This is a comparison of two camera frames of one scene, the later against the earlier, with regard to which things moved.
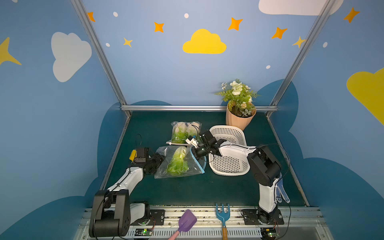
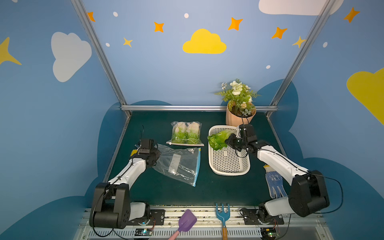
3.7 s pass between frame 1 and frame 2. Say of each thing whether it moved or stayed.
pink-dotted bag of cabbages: stayed
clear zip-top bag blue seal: moved
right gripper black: moved
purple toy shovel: stayed
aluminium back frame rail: stayed
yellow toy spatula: stayed
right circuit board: stayed
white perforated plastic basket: stayed
